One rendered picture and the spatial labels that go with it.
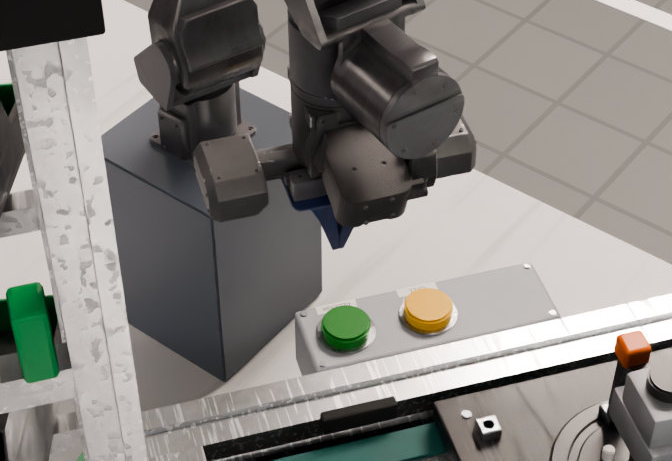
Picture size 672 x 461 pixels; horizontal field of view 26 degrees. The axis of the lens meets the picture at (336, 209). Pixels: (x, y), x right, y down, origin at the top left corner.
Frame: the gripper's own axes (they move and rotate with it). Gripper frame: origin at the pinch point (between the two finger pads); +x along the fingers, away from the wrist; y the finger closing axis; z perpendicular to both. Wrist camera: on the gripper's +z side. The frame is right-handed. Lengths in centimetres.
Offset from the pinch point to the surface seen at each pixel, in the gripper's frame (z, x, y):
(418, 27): -168, 111, 66
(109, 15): -67, 26, -8
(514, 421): 8.9, 16.8, 11.3
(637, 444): 18.6, 9.5, 15.9
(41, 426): 26.1, -14.5, -22.1
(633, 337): 12.1, 6.3, 18.1
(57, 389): 40, -32, -21
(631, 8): -161, 111, 112
